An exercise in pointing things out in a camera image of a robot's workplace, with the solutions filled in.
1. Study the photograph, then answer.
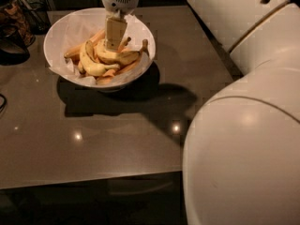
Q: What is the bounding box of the orange banana back left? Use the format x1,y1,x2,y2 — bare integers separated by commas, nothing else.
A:
64,29,105,61

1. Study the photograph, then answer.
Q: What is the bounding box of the orange banana right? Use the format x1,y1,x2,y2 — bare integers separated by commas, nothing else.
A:
97,39,149,84

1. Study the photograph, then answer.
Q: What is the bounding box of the patterned brown jar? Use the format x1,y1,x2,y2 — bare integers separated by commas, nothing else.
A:
0,0,35,47

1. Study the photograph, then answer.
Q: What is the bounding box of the black cable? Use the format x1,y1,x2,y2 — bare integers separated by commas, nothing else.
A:
0,92,8,113

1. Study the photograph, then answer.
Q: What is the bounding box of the black kettle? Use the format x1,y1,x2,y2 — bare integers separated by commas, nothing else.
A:
0,24,30,66

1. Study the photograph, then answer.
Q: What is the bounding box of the white bowl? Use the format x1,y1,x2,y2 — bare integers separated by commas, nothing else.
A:
43,7,157,94

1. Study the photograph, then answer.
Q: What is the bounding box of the orange banana middle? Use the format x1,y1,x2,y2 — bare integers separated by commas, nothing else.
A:
117,37,131,53

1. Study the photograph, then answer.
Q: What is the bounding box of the black wire basket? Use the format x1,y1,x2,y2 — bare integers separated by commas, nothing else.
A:
22,0,51,35

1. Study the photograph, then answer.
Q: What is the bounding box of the orange banana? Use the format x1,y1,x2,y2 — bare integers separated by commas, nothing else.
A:
117,37,131,53
97,39,149,84
64,29,105,61

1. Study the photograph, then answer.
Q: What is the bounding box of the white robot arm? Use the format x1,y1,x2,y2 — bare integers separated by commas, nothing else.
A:
183,0,300,225

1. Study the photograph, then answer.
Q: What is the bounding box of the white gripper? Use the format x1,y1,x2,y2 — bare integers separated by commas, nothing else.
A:
101,0,139,52

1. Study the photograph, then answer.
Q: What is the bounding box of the yellow banana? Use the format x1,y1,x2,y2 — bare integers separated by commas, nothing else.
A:
80,40,120,76
96,39,140,66

